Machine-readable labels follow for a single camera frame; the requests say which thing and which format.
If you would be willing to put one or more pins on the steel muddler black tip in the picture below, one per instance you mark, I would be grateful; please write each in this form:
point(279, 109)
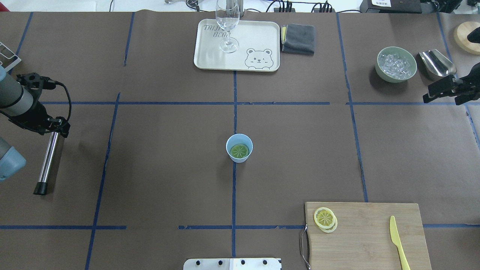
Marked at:
point(42, 183)

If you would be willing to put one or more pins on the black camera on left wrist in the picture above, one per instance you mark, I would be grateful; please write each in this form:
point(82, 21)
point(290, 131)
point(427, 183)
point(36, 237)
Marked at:
point(36, 83)

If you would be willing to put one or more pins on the black power strip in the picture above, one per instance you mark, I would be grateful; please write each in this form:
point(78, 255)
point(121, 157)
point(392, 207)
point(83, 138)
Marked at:
point(291, 6)

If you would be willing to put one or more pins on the clear wine glass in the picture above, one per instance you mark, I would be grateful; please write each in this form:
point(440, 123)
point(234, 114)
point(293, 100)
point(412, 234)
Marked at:
point(227, 18)

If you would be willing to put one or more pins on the steel ice scoop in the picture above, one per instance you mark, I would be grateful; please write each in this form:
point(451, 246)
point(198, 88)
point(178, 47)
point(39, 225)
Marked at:
point(437, 65)

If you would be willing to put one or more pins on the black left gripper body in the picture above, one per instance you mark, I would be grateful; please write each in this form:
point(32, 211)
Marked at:
point(36, 111)

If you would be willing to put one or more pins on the yellow lemon slice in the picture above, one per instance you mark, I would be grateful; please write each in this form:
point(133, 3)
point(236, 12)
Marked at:
point(325, 219)
point(239, 151)

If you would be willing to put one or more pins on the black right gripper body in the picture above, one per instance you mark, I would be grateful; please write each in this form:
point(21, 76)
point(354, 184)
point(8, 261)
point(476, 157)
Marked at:
point(464, 87)

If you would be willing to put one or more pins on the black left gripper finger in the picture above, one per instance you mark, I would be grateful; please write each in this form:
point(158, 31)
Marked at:
point(59, 125)

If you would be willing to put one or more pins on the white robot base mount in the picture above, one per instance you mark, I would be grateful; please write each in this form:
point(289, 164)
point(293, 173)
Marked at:
point(233, 264)

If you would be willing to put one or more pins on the cream bear serving tray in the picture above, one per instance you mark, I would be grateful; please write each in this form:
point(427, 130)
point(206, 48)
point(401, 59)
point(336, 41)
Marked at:
point(258, 51)

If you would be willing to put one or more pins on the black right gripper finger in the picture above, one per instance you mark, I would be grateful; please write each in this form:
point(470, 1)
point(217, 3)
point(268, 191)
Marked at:
point(448, 86)
point(464, 98)

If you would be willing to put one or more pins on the yellow plastic knife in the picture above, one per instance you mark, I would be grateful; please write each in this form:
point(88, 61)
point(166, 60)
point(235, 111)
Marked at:
point(394, 235)

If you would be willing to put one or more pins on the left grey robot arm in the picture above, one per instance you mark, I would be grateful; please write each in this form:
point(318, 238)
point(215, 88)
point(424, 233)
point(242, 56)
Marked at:
point(20, 104)

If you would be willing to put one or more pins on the bamboo cutting board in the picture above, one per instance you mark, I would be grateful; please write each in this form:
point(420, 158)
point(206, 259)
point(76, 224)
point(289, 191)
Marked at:
point(362, 239)

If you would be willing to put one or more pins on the green bowl of ice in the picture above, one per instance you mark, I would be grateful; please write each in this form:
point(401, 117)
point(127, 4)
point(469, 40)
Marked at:
point(395, 65)

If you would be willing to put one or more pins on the light blue plastic cup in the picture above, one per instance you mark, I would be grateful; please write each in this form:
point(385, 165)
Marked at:
point(239, 139)

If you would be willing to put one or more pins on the white wire cup rack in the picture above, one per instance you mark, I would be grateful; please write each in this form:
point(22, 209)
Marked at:
point(8, 59)

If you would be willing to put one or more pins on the black box device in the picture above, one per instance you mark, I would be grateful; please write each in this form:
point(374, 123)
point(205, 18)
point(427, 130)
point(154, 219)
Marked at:
point(391, 6)

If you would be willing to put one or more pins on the round wooden stand base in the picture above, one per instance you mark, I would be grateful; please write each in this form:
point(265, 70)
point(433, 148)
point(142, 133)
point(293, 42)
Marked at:
point(461, 37)

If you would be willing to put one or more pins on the folded grey cloth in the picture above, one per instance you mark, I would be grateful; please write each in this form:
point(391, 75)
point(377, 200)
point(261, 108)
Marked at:
point(298, 39)

